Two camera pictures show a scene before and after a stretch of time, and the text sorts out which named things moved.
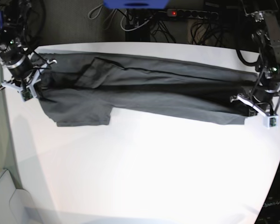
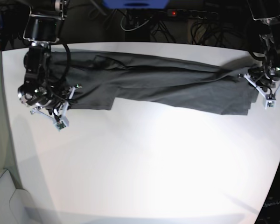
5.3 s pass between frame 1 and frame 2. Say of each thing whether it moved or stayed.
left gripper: moved
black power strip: stayed
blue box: stayed
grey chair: stayed
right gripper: moved
